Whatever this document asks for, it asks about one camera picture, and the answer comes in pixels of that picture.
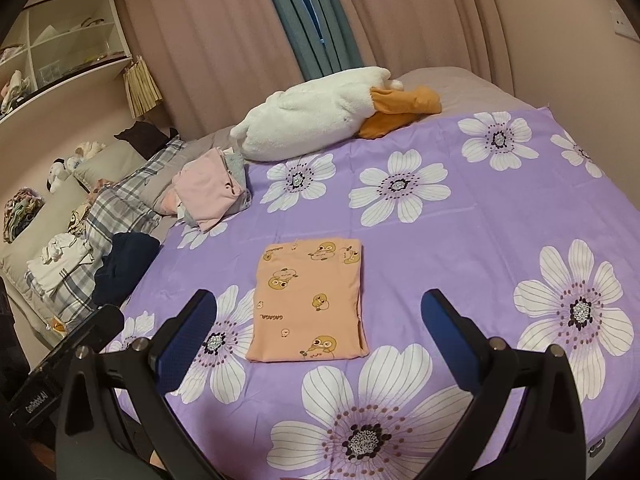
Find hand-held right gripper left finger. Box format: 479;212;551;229
55;289;218;480

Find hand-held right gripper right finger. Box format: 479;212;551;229
421;289;587;480

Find orange printed long-sleeve shirt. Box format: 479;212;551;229
245;239;370;363

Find white printed clothes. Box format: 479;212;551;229
25;232;96;296

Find navy dark cloth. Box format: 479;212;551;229
94;232;162;308

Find purple floral bed sheet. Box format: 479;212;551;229
102;105;640;480

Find beige pillow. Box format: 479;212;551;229
0;175;91;321
72;137;148;191

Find multicoloured patterned cloth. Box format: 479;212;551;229
4;187;46;243

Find grey plaid blanket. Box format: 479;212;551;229
47;135;186;328

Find pink folded garment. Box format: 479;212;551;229
170;149;248;233

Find grey folded garment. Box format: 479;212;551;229
222;150;253;211

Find dark brown cloth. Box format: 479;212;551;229
114;120;173;161

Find white goose plush toy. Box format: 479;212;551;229
230;66;443;162

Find plush toy on shelf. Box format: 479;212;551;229
0;70;28;113

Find pink curtain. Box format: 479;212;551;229
325;0;516;96
112;0;301;141

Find blue curtain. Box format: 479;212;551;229
255;0;362;81

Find white wall shelf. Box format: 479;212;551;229
0;0;133;126

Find white wall power strip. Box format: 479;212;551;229
612;2;640;43

